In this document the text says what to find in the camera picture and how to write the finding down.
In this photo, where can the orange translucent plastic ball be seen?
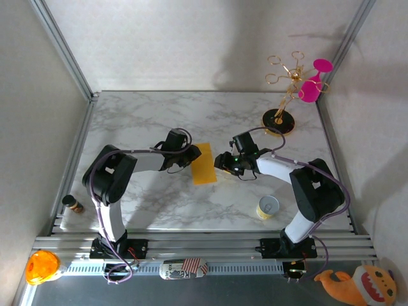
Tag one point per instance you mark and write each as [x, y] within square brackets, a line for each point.
[41, 266]

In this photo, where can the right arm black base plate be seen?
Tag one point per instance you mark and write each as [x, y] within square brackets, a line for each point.
[271, 250]

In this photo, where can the black electronics board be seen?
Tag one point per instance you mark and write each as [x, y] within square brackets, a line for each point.
[293, 272]
[118, 270]

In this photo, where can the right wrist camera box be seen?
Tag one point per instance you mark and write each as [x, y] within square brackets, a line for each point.
[233, 146]

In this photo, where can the orange plush monster toy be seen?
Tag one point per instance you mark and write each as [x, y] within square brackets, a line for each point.
[358, 287]

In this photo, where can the yellow tin can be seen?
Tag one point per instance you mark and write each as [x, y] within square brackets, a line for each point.
[267, 207]

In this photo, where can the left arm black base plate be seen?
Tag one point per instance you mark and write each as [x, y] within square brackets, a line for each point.
[140, 247]

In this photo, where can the aluminium frame post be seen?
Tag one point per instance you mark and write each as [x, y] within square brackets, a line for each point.
[349, 41]
[63, 48]

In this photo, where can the brown bottle black cap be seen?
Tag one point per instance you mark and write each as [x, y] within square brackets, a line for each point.
[72, 204]

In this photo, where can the pink plastic wine glass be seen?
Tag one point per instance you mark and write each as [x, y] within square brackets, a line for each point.
[309, 90]

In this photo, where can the aluminium frame cross rail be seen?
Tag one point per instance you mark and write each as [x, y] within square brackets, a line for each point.
[204, 247]

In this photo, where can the aluminium table side rail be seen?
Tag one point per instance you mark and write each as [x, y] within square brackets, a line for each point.
[330, 134]
[80, 143]

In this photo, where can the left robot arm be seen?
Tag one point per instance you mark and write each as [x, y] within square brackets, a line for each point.
[108, 172]

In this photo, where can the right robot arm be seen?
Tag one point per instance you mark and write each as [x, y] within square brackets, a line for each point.
[315, 191]

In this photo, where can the printed striped drink can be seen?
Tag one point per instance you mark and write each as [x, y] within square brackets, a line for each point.
[178, 270]

